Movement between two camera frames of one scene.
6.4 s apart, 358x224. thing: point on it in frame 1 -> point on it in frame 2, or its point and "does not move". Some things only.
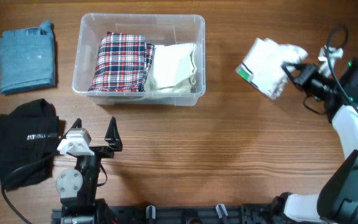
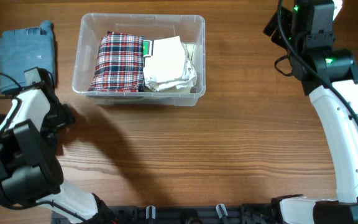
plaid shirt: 123,63 does not move
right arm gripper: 302,78 -> 278,37
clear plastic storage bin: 160,29 does not move
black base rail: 202,214 does not move
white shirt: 263,65 -> 164,63
